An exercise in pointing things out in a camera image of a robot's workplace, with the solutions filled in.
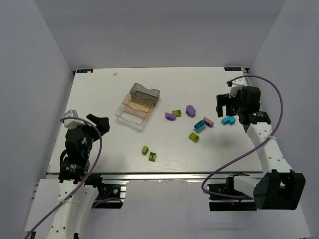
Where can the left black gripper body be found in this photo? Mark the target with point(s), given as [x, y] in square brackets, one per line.
[93, 127]

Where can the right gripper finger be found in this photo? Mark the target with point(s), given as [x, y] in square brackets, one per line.
[224, 110]
[222, 100]

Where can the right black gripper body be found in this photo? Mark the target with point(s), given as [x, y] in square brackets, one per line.
[225, 103]

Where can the green printed lego brick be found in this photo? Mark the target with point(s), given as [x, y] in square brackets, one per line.
[177, 113]

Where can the small green lego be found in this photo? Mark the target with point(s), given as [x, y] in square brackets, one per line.
[145, 150]

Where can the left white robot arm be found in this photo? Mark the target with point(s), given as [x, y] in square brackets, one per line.
[78, 186]

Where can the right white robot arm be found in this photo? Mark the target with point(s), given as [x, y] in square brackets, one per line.
[281, 187]

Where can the purple orange lego piece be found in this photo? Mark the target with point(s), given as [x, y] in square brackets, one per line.
[208, 122]

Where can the clear translucent container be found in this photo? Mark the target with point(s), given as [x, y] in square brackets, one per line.
[129, 117]

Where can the right corner label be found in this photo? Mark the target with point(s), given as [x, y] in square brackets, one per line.
[232, 69]

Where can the corner label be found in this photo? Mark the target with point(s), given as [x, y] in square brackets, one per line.
[232, 69]
[84, 71]

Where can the blue printed lego brick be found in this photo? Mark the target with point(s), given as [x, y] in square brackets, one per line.
[199, 126]

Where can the purple rounded lego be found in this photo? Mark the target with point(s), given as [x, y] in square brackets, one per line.
[190, 111]

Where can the purple arched lego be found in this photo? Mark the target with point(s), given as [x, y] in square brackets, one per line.
[170, 116]

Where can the grey translucent container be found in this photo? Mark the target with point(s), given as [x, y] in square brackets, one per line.
[145, 94]

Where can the left corner label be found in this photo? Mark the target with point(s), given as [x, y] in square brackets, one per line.
[84, 71]

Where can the green square lego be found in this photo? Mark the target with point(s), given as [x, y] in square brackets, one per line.
[152, 156]

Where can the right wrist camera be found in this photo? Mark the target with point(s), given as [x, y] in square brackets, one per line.
[235, 86]

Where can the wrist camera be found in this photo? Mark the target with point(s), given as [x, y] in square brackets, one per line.
[235, 86]
[72, 123]

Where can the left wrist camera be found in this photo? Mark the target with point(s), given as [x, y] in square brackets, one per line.
[72, 123]

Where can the aluminium table rail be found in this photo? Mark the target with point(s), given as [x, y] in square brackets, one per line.
[163, 176]

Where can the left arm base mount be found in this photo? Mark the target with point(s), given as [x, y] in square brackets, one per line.
[111, 192]

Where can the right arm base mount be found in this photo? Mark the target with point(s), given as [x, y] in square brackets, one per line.
[228, 199]

